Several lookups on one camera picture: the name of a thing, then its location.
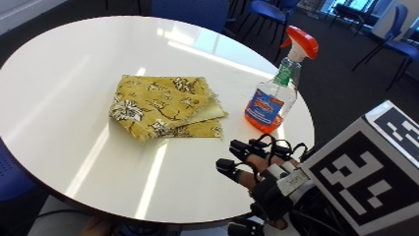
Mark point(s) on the spray bottle with orange trigger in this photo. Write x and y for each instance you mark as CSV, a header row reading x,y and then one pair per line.
x,y
273,101

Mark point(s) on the white cube with black markers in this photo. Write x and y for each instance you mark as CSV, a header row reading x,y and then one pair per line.
x,y
366,177

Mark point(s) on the yellow floral cloth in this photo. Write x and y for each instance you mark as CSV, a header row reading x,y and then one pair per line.
x,y
163,105

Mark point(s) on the blue chair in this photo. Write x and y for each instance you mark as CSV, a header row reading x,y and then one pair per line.
x,y
191,11
406,52
395,23
267,11
13,173

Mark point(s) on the dark chair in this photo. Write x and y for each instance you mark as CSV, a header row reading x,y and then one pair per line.
x,y
347,11

